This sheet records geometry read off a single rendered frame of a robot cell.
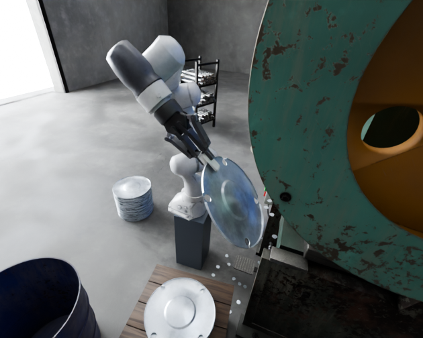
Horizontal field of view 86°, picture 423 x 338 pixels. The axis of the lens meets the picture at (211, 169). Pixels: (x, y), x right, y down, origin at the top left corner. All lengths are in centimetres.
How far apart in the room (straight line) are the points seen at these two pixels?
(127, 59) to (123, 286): 134
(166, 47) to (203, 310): 99
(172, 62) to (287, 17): 39
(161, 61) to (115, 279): 136
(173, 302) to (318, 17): 106
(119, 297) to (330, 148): 144
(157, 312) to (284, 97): 97
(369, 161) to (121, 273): 151
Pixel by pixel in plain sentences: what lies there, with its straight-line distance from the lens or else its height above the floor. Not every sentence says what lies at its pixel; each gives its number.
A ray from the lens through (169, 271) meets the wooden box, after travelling 124.
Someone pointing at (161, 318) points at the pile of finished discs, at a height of 38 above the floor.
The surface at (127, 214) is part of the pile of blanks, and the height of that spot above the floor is 8.
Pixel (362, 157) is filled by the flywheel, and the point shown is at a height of 119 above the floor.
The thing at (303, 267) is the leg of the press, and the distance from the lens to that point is 99.
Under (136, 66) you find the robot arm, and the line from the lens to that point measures 63.
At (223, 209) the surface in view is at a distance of 63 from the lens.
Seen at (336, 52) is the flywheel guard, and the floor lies 137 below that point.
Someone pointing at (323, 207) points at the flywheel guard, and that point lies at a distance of 51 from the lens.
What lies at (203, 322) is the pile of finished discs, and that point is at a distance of 110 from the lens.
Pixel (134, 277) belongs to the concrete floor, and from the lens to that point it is 167.
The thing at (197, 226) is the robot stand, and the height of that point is 42.
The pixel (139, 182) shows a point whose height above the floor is 24.
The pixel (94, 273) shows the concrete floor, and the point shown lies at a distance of 176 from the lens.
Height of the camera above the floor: 140
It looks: 34 degrees down
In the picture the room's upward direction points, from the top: 4 degrees clockwise
